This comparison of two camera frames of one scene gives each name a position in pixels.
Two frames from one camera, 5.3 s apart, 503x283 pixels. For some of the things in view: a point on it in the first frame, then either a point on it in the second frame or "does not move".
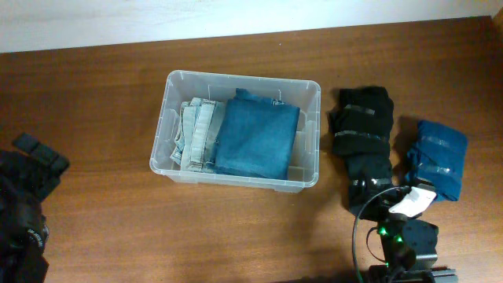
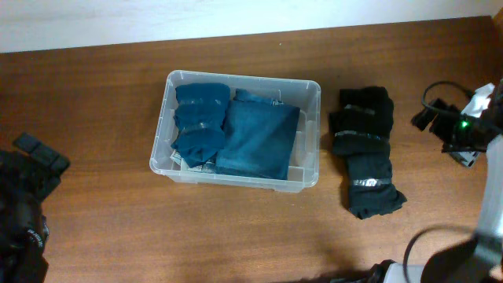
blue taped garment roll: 436,160 → 198,118
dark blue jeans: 256,137 does not move
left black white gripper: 31,162 does not move
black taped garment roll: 361,121 does not move
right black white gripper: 386,206 → 454,119
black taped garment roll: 366,174 does not move
